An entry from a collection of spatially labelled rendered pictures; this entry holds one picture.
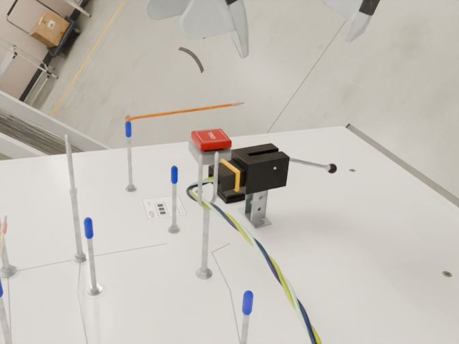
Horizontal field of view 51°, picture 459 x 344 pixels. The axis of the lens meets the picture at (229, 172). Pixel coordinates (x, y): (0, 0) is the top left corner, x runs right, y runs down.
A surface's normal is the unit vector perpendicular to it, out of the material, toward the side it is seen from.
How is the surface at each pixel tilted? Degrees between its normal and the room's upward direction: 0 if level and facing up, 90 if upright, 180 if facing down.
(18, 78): 90
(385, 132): 0
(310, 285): 54
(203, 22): 81
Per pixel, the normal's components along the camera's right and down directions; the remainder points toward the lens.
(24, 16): 0.40, 0.40
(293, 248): 0.06, -0.88
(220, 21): 0.36, 0.20
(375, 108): -0.72, -0.42
